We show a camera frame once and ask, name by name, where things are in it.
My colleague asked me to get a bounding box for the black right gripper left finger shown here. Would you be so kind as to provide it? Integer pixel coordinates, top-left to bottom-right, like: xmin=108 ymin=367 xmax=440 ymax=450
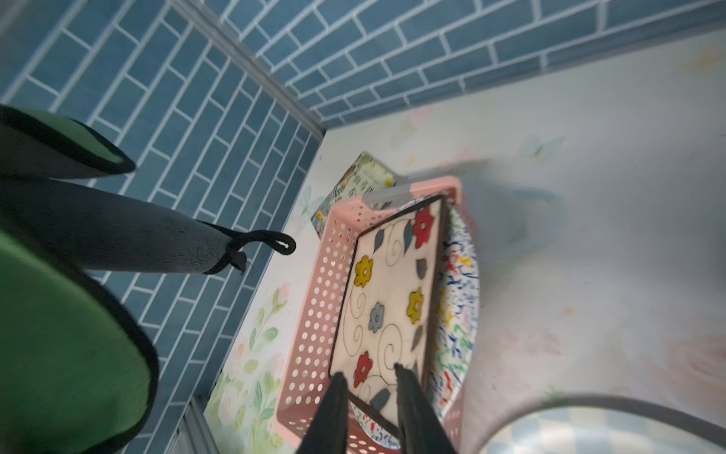
xmin=296 ymin=372 xmax=349 ymax=454

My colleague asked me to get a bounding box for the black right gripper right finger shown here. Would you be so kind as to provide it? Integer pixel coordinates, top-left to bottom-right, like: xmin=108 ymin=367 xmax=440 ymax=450
xmin=394 ymin=363 xmax=456 ymax=454

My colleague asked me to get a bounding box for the square floral plate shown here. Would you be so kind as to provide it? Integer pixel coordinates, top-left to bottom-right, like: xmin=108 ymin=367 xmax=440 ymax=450
xmin=329 ymin=195 xmax=447 ymax=436

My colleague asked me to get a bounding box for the blue checkered round plate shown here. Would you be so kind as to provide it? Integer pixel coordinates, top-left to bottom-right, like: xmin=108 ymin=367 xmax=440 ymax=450
xmin=479 ymin=395 xmax=725 ymax=453

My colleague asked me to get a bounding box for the round colourful speckled plate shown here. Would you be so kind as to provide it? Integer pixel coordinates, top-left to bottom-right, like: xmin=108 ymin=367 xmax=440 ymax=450
xmin=352 ymin=204 xmax=479 ymax=449

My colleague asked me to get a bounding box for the pink perforated plastic basket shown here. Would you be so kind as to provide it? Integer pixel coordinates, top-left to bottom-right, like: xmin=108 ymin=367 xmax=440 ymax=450
xmin=275 ymin=177 xmax=469 ymax=453

